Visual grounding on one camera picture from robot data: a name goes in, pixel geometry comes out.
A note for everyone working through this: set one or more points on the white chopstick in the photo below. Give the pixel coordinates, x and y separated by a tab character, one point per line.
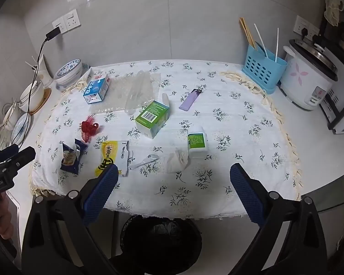
260	38
277	44

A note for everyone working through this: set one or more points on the thin white stick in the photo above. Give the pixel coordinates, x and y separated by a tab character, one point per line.
34	59
30	65

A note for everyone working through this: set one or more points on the blue milk carton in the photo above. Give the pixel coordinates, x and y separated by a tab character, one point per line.
96	88

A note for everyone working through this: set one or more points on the white toaster oven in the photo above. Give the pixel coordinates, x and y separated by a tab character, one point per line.
342	106

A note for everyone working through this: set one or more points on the red mesh net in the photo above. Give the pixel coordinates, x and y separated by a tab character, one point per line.
89	127

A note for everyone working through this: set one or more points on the white rice paddle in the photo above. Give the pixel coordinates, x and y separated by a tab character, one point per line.
289	52

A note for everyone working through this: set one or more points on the black charger plug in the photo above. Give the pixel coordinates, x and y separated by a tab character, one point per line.
53	33

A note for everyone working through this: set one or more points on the hanging cream cloth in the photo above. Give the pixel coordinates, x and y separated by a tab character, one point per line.
334	3

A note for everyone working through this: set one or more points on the torn white wrapper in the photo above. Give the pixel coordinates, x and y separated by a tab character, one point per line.
175	160

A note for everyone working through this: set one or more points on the white plastic spoon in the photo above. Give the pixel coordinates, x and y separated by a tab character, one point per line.
152	158

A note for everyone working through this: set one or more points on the yellow snack packet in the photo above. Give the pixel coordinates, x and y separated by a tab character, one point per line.
111	151

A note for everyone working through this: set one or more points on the white porcelain dish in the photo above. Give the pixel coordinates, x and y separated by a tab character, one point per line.
71	83

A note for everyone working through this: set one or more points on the white double wall socket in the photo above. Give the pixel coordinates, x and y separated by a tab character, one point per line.
70	20

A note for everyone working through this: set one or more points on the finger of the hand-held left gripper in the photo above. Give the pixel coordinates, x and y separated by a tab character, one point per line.
4	154
21	159

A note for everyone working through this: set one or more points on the dark blue snack wrapper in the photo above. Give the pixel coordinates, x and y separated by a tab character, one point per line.
70	160

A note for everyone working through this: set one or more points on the round wooden coaster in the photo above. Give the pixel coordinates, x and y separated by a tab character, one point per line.
44	103

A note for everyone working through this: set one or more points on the white flowered rice cooker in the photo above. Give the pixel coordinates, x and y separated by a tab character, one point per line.
301	77

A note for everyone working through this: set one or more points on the black trash bin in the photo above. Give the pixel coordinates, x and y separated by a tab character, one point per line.
160	240

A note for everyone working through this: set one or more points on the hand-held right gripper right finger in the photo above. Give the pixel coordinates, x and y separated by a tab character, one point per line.
246	190

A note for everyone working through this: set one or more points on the clear bubble wrap sheet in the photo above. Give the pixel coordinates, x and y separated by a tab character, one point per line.
116	96

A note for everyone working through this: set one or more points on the blue plastic utensil basket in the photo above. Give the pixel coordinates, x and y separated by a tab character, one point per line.
261	68

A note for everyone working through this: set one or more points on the wooden chopstick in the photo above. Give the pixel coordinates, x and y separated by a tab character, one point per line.
246	31
250	31

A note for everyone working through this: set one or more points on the white floral tablecloth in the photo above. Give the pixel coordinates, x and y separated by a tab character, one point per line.
223	149

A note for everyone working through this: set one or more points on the white bottle green label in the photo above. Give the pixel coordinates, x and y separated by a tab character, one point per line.
197	143

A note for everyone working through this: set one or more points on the green cardboard box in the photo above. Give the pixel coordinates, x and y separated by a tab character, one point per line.
152	117

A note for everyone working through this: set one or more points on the black power plug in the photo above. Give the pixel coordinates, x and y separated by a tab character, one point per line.
304	32

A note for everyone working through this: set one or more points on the blue patterned porcelain bowl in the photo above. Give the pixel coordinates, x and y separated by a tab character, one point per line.
67	68

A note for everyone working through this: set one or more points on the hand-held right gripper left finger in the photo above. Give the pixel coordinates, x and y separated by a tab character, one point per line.
100	189

